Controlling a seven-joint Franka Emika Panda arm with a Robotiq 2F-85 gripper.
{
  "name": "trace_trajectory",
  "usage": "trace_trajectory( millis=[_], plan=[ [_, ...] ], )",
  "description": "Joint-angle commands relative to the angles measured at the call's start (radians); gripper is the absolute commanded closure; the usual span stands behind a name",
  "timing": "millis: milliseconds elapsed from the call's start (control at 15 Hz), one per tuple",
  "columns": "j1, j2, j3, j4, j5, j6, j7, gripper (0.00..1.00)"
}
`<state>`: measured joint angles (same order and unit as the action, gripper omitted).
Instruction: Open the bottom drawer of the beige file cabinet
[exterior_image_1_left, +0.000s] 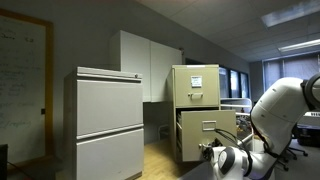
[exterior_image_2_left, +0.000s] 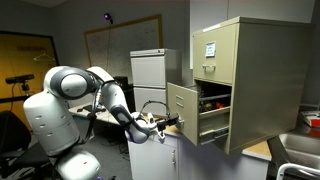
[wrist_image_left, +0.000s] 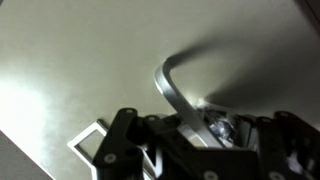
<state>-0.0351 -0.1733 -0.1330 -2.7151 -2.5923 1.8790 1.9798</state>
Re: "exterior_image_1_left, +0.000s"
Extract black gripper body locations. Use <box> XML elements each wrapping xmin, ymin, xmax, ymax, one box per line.
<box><xmin>203</xmin><ymin>139</ymin><xmax>223</xmax><ymax>158</ymax></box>

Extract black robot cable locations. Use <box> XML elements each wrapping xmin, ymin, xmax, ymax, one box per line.
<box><xmin>214</xmin><ymin>128</ymin><xmax>254</xmax><ymax>178</ymax></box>

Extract beige cabinet drawer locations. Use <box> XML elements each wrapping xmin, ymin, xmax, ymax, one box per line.
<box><xmin>173</xmin><ymin>68</ymin><xmax>220</xmax><ymax>108</ymax></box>
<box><xmin>175</xmin><ymin>109</ymin><xmax>238</xmax><ymax>163</ymax></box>

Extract white paper label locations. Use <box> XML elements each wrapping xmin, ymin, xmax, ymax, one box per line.
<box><xmin>190</xmin><ymin>75</ymin><xmax>203</xmax><ymax>88</ymax></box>

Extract metal drawer label holder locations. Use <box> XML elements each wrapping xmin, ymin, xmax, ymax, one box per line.
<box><xmin>201</xmin><ymin>120</ymin><xmax>218</xmax><ymax>132</ymax></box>

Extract narrow ceiling light strip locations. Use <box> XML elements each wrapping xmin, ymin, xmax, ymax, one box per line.
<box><xmin>278</xmin><ymin>38</ymin><xmax>320</xmax><ymax>53</ymax></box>

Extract grey cabinet short drawer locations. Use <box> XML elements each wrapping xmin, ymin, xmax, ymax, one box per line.
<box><xmin>76</xmin><ymin>128</ymin><xmax>145</xmax><ymax>180</ymax></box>

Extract wood framed whiteboard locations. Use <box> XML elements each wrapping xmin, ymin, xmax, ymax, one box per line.
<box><xmin>0</xmin><ymin>8</ymin><xmax>55</xmax><ymax>168</ymax></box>

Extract white box with black print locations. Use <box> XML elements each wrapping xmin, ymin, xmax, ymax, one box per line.
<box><xmin>296</xmin><ymin>111</ymin><xmax>320</xmax><ymax>128</ymax></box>

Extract grey lateral file cabinet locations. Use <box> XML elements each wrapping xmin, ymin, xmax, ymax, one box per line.
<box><xmin>63</xmin><ymin>65</ymin><xmax>145</xmax><ymax>180</ymax></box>

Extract white wire shelf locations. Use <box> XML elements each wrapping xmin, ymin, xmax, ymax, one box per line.
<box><xmin>219</xmin><ymin>97</ymin><xmax>253</xmax><ymax>118</ymax></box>

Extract black office chair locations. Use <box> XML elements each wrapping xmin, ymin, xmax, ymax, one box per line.
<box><xmin>276</xmin><ymin>139</ymin><xmax>309</xmax><ymax>173</ymax></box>

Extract white wall cabinet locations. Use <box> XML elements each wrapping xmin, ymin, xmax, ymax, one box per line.
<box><xmin>109</xmin><ymin>29</ymin><xmax>184</xmax><ymax>103</ymax></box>

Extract grey cabinet tall drawer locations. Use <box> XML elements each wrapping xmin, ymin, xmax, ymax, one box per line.
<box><xmin>76</xmin><ymin>79</ymin><xmax>144</xmax><ymax>137</ymax></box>

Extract wide ceiling light panel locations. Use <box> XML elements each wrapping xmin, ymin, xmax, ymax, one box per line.
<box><xmin>261</xmin><ymin>0</ymin><xmax>320</xmax><ymax>28</ymax></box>

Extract beige metal file cabinet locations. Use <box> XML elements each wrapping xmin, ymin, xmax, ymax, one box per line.
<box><xmin>166</xmin><ymin>64</ymin><xmax>224</xmax><ymax>164</ymax></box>

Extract window with grey blinds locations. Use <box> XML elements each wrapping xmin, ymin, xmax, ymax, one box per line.
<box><xmin>263</xmin><ymin>53</ymin><xmax>320</xmax><ymax>93</ymax></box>

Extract dark glass partition windows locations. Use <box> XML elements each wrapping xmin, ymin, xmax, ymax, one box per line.
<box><xmin>218</xmin><ymin>66</ymin><xmax>251</xmax><ymax>99</ymax></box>

